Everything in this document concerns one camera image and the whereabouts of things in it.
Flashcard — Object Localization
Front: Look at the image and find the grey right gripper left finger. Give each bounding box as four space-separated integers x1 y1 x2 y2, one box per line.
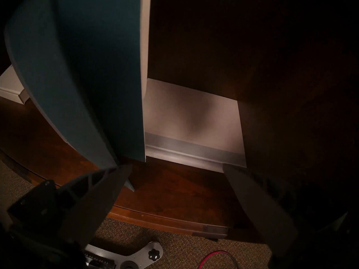
7 165 132 248

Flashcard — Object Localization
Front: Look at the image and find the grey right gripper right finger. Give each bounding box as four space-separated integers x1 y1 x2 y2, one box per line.
224 164 348 261

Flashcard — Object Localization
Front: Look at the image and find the blue hardcover book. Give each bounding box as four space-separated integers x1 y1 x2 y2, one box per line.
4 0 152 192

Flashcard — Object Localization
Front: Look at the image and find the white book with grey spine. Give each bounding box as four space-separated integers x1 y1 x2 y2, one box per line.
142 78 247 173

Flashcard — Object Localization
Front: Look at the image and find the white book with barcode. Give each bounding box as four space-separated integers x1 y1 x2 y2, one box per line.
0 65 30 105

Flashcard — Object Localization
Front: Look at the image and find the dark wooden bookshelf cabinet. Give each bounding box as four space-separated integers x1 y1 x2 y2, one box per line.
0 0 359 242

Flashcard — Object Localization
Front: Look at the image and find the thick red cable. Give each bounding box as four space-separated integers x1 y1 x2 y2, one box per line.
199 250 237 269

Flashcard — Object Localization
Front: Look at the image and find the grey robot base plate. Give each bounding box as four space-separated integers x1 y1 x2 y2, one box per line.
84 241 164 269

